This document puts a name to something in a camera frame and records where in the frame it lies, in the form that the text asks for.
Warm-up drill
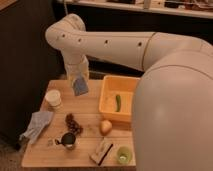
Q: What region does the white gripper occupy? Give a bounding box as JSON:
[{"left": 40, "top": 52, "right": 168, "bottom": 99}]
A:
[{"left": 64, "top": 55, "right": 89, "bottom": 94}]

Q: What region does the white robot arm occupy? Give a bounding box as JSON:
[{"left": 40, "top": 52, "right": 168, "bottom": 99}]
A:
[{"left": 45, "top": 14, "right": 213, "bottom": 171}]

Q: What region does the white paper cup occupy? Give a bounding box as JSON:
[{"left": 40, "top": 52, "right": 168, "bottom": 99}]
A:
[{"left": 45, "top": 89, "right": 62, "bottom": 108}]

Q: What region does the black metal cup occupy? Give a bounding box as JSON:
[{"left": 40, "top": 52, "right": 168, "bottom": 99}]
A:
[{"left": 54, "top": 132, "right": 76, "bottom": 149}]

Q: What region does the green cup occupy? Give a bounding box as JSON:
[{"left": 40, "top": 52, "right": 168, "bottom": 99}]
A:
[{"left": 116, "top": 146, "right": 132, "bottom": 165}]

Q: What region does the brown pine cone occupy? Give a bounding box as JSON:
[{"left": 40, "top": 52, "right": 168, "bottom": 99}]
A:
[{"left": 65, "top": 113, "right": 83, "bottom": 135}]

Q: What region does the yellow plastic bin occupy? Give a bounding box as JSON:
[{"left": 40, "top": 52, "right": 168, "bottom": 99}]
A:
[{"left": 99, "top": 75, "right": 139, "bottom": 122}]

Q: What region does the green pepper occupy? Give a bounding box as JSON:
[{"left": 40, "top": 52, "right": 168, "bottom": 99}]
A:
[{"left": 116, "top": 95, "right": 121, "bottom": 112}]

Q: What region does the grey cloth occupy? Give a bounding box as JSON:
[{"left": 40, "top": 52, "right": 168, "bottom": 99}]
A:
[{"left": 19, "top": 111, "right": 53, "bottom": 144}]

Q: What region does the orange fruit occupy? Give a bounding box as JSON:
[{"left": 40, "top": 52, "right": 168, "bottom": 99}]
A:
[{"left": 100, "top": 120, "right": 112, "bottom": 135}]

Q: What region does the wooden block brush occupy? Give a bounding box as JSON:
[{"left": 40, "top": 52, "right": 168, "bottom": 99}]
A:
[{"left": 89, "top": 138, "right": 113, "bottom": 166}]

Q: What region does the wooden shelf with clutter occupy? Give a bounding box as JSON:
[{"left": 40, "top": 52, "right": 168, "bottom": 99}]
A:
[{"left": 56, "top": 0, "right": 213, "bottom": 19}]

